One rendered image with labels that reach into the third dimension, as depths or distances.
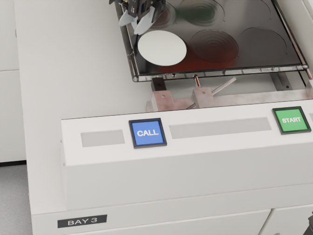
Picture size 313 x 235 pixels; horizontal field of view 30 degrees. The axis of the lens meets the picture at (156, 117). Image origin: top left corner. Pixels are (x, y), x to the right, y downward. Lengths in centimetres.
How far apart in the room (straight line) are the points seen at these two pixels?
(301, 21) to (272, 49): 11
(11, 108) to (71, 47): 54
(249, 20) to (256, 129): 36
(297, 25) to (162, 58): 34
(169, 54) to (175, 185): 29
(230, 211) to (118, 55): 41
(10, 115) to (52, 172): 74
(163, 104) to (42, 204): 28
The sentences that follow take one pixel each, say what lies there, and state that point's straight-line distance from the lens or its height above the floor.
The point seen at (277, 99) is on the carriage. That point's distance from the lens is 120.
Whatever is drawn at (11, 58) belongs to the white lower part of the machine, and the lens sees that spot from 163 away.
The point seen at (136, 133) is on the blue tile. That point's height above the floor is 96.
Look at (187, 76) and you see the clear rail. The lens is 116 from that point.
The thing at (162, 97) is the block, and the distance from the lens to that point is 110.
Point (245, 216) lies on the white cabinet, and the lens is 121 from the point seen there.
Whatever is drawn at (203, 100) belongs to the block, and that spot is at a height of 91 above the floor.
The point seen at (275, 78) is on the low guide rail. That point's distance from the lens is 130.
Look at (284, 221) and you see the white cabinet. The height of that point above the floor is 67.
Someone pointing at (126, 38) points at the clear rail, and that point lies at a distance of 121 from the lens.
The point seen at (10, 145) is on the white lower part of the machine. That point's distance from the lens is 193.
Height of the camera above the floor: 173
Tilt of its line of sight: 51 degrees down
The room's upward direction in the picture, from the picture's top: 11 degrees clockwise
